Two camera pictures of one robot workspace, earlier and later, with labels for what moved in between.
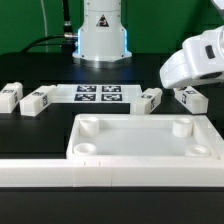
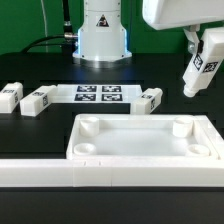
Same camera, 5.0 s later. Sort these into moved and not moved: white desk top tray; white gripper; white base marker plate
Moved: white gripper
Not moved: white base marker plate; white desk top tray
